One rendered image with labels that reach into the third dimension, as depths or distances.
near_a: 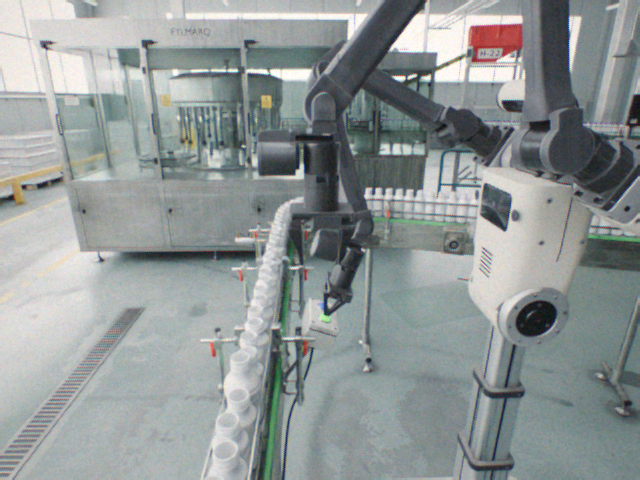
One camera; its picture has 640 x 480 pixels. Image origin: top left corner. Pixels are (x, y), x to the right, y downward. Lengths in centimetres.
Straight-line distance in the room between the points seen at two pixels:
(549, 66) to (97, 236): 441
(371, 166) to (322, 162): 537
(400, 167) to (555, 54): 539
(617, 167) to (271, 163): 54
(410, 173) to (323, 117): 555
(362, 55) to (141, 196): 388
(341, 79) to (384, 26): 9
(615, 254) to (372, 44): 211
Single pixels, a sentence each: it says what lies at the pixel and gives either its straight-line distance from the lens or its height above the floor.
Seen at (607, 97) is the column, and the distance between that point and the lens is 1130.
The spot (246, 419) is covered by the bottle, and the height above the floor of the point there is 113.
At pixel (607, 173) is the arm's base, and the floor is 155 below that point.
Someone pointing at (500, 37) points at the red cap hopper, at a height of 261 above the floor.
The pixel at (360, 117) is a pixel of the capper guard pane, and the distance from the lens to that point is 588.
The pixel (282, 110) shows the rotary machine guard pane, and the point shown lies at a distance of 394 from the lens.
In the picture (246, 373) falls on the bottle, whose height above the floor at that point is 117.
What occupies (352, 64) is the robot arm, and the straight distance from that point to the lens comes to 60.
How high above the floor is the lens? 165
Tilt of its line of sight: 20 degrees down
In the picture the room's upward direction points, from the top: straight up
